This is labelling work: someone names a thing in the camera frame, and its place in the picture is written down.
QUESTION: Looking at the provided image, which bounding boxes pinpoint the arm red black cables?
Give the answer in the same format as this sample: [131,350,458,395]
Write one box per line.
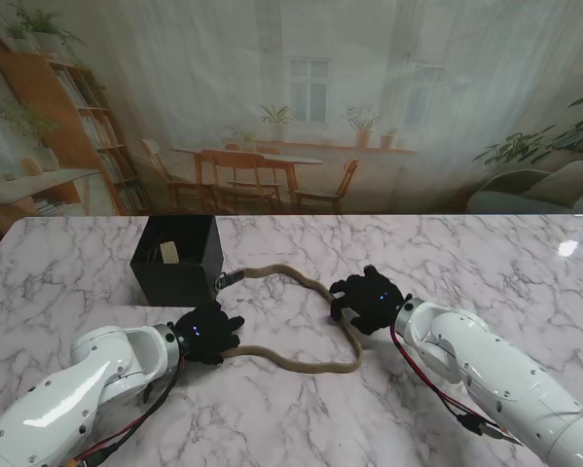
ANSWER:
[71,357,185,463]
[390,325,521,442]

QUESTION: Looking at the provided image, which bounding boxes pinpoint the black belt storage box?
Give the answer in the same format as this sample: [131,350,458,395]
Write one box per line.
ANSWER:
[128,215,225,307]

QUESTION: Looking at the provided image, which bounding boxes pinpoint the right arm red black cables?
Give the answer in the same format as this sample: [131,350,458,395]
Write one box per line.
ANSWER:
[390,325,521,442]

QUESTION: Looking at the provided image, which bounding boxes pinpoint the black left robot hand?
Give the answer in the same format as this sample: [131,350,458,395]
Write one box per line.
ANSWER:
[172,301,246,366]

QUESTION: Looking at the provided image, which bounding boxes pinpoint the left arm red black cables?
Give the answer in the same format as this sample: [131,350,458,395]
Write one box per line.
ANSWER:
[71,357,185,463]

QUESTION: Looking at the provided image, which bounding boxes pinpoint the printed room scene backdrop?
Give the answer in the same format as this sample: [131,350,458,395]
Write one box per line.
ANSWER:
[0,0,583,218]

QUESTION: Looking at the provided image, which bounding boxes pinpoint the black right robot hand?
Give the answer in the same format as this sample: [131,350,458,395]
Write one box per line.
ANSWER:
[328,265,405,336]

